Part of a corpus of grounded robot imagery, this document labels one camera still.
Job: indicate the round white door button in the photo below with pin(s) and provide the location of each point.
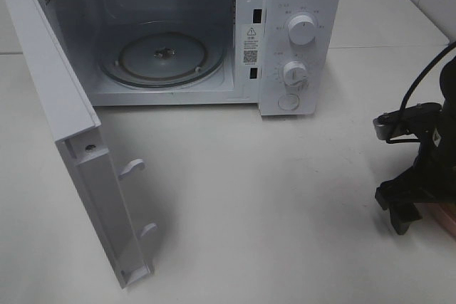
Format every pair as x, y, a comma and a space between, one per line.
288, 102

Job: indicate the white microwave oven body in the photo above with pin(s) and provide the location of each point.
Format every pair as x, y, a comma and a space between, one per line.
254, 33

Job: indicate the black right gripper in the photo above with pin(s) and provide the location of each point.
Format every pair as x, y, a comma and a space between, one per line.
431, 178

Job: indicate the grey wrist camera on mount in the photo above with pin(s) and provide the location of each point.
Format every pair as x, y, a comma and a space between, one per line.
418, 120

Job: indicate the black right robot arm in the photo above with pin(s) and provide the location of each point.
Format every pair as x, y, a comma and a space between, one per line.
449, 83

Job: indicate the upper white power knob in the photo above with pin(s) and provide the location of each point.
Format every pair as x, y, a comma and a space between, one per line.
301, 29

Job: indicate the lower white timer knob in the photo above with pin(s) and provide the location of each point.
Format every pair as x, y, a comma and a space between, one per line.
295, 74

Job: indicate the pink round plate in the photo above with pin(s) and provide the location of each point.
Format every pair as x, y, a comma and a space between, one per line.
447, 218

